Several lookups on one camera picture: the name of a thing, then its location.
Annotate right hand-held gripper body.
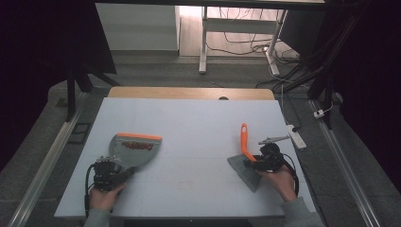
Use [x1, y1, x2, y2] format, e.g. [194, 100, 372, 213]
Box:
[252, 134, 291, 173]

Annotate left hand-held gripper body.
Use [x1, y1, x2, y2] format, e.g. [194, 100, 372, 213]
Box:
[92, 154, 127, 192]

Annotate grey brush with orange handle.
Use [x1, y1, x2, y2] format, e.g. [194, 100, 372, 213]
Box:
[226, 122, 263, 193]

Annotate grey dustpan with orange edge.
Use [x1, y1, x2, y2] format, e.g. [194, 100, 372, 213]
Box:
[108, 132, 163, 171]

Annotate person's left hand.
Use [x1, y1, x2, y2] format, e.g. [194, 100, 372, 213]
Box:
[88, 183, 127, 212]

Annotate person's right hand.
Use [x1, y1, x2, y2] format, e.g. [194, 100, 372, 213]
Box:
[255, 164, 299, 202]

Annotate white power strip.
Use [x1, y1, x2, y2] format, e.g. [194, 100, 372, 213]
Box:
[286, 124, 307, 150]

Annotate white table mat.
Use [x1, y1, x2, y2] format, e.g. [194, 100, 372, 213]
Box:
[54, 96, 317, 219]

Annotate black metal stand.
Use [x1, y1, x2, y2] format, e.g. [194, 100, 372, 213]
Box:
[64, 62, 122, 122]
[273, 12, 370, 131]

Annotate dark curtain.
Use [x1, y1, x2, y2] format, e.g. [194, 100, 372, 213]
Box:
[0, 0, 117, 173]
[324, 0, 401, 190]

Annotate white cabinet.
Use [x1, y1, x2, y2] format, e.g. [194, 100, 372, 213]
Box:
[95, 3, 181, 52]

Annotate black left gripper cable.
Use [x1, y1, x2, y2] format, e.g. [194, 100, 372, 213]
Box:
[83, 162, 98, 218]

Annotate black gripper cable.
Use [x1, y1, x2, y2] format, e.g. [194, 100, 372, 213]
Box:
[83, 162, 98, 218]
[280, 152, 301, 195]

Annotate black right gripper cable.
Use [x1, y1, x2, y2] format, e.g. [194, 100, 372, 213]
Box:
[280, 152, 301, 195]

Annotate aluminium rail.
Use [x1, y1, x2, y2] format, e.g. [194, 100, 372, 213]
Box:
[308, 98, 381, 227]
[7, 91, 91, 227]

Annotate black floor cables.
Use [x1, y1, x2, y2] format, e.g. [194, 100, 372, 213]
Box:
[206, 8, 316, 90]

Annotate white desk frame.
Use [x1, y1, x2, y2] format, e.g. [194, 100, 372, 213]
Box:
[198, 6, 288, 77]

